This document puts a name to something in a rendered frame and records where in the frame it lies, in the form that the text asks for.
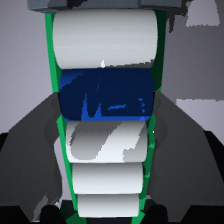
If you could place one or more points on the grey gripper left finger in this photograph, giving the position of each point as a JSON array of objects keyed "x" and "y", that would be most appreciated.
[{"x": 29, "y": 172}]

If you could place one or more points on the white cylinder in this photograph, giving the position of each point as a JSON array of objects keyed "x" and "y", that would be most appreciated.
[
  {"x": 107, "y": 178},
  {"x": 106, "y": 141},
  {"x": 105, "y": 38},
  {"x": 108, "y": 205}
]

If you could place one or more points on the dark blue cylinder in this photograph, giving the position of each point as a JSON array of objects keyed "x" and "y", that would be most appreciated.
[{"x": 106, "y": 94}]

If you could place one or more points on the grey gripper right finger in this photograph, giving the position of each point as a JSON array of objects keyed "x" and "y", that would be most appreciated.
[{"x": 187, "y": 175}]

